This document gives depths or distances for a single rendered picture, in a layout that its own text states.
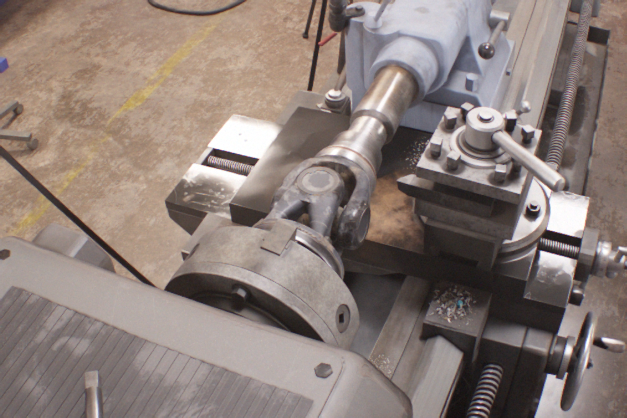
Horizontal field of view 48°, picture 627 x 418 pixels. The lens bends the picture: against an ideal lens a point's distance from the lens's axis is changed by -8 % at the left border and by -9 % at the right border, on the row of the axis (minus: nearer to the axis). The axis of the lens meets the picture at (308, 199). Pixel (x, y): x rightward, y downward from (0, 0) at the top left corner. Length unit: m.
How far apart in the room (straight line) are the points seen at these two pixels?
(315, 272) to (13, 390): 0.42
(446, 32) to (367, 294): 0.53
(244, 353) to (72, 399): 0.16
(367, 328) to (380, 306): 0.06
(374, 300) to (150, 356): 0.87
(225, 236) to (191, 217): 0.56
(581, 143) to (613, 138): 0.76
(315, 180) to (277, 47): 2.54
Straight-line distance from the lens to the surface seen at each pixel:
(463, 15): 1.55
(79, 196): 2.99
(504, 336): 1.38
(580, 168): 2.37
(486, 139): 1.16
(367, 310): 1.49
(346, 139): 1.21
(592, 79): 2.80
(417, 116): 1.66
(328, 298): 0.94
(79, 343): 0.73
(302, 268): 0.93
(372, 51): 1.45
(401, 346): 1.30
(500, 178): 1.14
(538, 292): 1.35
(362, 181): 1.14
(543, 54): 2.03
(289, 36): 3.70
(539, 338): 1.39
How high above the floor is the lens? 1.89
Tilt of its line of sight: 43 degrees down
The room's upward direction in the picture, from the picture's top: 4 degrees counter-clockwise
